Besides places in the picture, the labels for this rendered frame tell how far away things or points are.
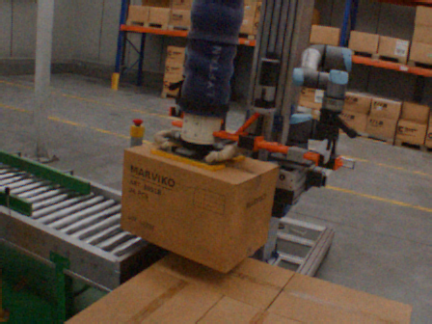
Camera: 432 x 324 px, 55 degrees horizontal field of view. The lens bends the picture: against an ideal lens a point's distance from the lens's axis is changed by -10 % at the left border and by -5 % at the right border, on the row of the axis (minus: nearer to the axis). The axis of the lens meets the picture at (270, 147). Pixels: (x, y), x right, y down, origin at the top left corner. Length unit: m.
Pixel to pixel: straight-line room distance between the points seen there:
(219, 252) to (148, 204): 0.40
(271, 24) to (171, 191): 1.18
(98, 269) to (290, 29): 1.62
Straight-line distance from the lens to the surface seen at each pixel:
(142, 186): 2.01
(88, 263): 2.20
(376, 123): 8.93
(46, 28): 5.16
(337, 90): 1.71
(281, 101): 2.55
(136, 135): 2.84
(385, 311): 2.10
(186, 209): 1.88
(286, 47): 2.53
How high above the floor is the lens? 1.63
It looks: 14 degrees down
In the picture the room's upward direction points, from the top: 9 degrees clockwise
